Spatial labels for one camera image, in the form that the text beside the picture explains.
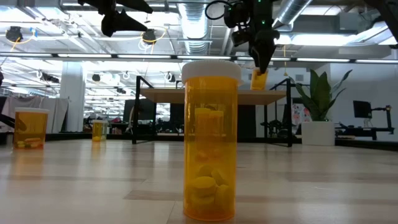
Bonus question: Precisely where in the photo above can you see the black aluminium rig frame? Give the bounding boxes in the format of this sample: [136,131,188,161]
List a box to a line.
[0,132,398,152]

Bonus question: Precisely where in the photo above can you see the wooden shelf with black frame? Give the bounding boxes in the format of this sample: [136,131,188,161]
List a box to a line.
[132,75,294,147]

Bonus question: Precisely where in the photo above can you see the linear ceiling light strip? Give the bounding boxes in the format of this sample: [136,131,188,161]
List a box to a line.
[177,55,231,60]
[236,56,292,62]
[57,53,112,58]
[355,58,398,64]
[0,52,52,58]
[296,57,351,63]
[117,54,172,60]

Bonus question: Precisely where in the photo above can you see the large orange pill bottle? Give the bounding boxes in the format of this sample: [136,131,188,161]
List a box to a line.
[13,107,50,150]
[250,67,269,91]

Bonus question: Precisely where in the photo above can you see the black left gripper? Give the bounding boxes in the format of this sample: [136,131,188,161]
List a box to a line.
[77,0,154,38]

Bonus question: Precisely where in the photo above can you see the white curtain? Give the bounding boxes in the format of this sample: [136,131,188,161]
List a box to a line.
[1,95,69,134]

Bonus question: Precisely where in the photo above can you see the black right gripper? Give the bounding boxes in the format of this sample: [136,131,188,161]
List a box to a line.
[248,0,280,75]

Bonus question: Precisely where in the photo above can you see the green plant in white pot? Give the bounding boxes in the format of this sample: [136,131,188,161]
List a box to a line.
[290,68,354,146]

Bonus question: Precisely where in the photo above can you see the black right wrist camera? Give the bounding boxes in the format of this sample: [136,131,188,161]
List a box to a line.
[223,2,251,47]

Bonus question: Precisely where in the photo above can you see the black low desk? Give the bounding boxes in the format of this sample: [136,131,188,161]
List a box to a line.
[335,124,396,141]

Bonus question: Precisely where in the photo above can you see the black hanging spotlight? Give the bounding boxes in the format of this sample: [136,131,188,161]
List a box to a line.
[5,26,23,43]
[142,29,157,44]

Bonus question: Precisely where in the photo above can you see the small bottles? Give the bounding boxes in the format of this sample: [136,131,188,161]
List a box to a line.
[92,119,105,142]

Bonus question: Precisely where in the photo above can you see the small orange pill bottle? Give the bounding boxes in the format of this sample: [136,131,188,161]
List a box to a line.
[182,59,244,222]

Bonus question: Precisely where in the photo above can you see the white column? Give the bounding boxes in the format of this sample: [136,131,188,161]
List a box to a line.
[59,61,85,133]

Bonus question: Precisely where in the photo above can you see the black desk monitor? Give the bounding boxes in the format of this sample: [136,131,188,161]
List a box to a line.
[353,100,373,119]

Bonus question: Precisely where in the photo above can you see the bright ceiling light panel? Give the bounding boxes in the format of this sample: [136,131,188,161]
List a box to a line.
[275,33,355,47]

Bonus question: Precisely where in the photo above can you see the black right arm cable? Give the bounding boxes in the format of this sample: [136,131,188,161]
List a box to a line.
[204,0,233,21]

